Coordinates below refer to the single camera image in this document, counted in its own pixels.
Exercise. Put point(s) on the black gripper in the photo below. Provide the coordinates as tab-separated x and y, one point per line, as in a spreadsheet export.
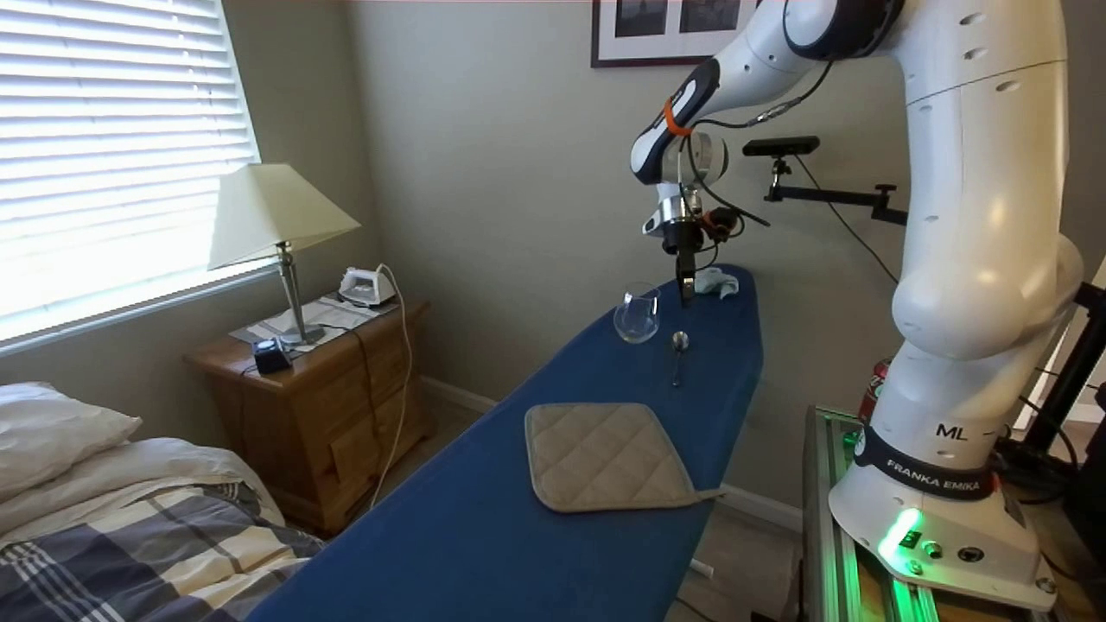
685	239

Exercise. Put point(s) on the silver metal spoon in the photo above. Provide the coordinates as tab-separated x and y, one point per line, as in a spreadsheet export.
679	339

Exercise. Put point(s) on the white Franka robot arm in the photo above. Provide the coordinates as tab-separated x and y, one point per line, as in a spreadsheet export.
981	228

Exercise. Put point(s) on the clear drinking glass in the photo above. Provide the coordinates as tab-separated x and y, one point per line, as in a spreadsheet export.
637	323

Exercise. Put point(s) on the crumpled white cloth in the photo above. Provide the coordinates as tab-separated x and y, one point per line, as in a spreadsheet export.
721	283

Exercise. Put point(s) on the grey quilted pot holder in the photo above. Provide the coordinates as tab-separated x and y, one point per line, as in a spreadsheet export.
599	455

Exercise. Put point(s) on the red cola can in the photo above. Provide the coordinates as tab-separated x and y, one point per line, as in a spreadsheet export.
874	398

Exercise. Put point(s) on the metal robot stand green light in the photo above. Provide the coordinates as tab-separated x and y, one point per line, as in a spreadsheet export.
830	540

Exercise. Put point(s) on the white clothes iron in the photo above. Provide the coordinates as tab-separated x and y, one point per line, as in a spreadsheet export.
367	287

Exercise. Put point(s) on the blue ironing board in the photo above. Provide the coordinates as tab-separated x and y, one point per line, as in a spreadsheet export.
484	540

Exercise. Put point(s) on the white papers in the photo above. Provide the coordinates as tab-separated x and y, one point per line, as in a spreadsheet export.
331	316

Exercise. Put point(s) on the black metal stand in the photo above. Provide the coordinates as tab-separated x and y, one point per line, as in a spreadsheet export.
1078	369

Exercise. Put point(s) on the wooden nightstand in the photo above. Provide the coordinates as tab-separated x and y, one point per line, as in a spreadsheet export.
312	426

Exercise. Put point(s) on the table lamp cream shade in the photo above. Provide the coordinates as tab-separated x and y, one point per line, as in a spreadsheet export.
277	207

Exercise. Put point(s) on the small black alarm clock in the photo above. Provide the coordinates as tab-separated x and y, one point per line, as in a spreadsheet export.
270	357

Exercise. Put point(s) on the white bed blanket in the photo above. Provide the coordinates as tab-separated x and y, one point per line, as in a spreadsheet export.
150	469

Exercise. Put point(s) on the white window blinds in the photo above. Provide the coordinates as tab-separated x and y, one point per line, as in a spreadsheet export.
115	141

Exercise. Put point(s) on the plaid blue duvet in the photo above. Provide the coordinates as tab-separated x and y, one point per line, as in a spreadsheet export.
115	565

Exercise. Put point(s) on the white pillow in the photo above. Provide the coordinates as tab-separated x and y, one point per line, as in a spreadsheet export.
54	434

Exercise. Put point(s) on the black stereo camera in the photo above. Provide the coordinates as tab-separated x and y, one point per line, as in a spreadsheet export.
783	146

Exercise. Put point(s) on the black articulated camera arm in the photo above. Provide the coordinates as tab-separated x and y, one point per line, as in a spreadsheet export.
840	197

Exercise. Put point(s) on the black framed wall picture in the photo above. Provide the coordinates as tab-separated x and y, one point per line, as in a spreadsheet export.
658	28

